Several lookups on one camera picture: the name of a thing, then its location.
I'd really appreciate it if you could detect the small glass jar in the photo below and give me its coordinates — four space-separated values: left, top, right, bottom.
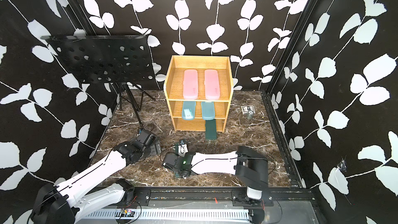
246 111 255 120

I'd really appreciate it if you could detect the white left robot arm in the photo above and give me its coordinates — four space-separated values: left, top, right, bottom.
28 140 161 224

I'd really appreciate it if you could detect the small printed card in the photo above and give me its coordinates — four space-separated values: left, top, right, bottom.
241 105 256 115

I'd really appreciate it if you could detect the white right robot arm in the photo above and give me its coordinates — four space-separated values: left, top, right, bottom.
162 146 268 200

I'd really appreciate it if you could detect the wooden shelf unit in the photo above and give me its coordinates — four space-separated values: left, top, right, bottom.
164 55 234 132

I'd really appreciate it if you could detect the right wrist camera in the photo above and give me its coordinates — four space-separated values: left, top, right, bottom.
174 139 188 157

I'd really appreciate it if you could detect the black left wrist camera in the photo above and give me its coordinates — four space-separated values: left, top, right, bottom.
135 129 157 151

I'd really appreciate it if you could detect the light blue pencil case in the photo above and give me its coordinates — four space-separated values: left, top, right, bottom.
181 101 196 120
201 102 215 121

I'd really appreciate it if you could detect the pink pencil case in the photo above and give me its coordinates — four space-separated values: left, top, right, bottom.
183 69 199 100
204 69 220 100

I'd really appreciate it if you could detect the black music stand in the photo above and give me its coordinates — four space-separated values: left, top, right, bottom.
41 35 154 114

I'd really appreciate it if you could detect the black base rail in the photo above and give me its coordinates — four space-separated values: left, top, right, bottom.
128 187 315 208

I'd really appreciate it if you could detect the white perforated cable duct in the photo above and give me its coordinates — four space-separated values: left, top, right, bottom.
83 208 252 222

